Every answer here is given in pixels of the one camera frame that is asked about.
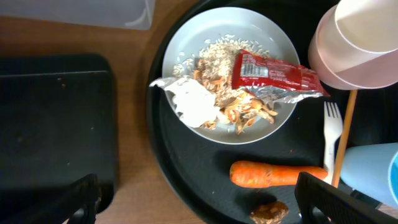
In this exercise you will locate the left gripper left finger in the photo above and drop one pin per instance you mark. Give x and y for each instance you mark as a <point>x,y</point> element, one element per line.
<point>78,204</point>

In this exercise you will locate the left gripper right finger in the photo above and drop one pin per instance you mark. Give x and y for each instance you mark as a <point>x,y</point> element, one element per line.
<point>311,192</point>

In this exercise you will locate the red snack wrapper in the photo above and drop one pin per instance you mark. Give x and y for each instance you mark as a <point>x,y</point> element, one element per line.
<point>273,80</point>

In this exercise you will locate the white napkin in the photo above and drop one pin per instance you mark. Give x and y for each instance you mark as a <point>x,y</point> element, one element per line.
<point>194,104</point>

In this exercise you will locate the cream paper cup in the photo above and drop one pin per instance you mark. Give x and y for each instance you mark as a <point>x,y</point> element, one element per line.
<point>358,31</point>

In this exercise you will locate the blue cup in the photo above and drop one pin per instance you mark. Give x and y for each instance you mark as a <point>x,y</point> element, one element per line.
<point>372,170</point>

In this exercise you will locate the brown food scrap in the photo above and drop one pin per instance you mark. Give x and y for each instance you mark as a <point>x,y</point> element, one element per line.
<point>271,213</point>

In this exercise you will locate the wooden chopstick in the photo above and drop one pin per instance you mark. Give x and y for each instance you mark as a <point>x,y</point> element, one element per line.
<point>344,138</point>

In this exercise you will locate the white plastic fork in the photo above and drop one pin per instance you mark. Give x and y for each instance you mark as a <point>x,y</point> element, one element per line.
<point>333,128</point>

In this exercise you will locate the black rectangular tray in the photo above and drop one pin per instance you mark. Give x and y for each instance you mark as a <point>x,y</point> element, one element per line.
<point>58,124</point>

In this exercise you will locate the orange carrot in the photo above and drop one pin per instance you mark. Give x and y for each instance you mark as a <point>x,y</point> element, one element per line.
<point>257,175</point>

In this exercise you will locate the rice and peanut shells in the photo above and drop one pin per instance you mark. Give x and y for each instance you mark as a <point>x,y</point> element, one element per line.
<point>213,69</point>

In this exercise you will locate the pink bowl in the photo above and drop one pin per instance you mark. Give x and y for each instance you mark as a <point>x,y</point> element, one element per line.
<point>378,73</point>

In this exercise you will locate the clear plastic bin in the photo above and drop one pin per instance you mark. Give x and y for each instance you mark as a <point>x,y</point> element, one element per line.
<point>125,14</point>

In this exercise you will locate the grey plate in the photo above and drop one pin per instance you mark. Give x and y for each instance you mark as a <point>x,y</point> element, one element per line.
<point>231,24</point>

